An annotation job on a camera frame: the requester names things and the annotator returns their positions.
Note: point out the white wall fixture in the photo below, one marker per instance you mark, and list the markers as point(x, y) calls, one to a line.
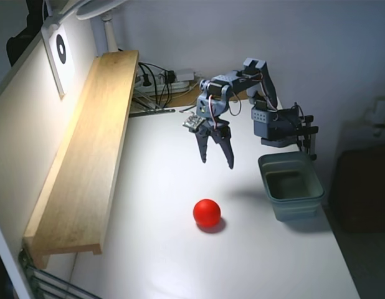
point(381, 104)

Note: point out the long wooden shelf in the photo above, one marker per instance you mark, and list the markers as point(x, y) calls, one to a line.
point(86, 155)

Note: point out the white desk side panel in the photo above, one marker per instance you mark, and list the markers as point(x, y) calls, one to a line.
point(24, 124)

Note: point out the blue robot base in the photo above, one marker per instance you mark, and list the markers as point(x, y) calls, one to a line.
point(283, 138)

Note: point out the white desk lamp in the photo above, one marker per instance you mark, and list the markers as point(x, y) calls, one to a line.
point(105, 31)

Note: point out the small wrist camera board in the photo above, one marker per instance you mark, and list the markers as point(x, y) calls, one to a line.
point(192, 121)

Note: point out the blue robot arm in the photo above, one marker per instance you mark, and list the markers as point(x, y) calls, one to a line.
point(267, 81)

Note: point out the white power adapter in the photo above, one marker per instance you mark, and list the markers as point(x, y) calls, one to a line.
point(183, 74)

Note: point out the white power strip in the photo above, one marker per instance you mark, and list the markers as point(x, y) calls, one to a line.
point(180, 85)

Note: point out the red ball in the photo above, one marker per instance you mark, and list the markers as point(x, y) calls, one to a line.
point(207, 212)

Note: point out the black table clamp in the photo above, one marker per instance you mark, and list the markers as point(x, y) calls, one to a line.
point(311, 130)

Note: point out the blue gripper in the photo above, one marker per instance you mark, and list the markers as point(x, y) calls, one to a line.
point(212, 132)

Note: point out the black power plug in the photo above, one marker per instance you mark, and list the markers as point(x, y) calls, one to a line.
point(170, 76)
point(145, 81)

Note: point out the grey plastic container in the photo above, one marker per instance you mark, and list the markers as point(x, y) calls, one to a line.
point(292, 211)

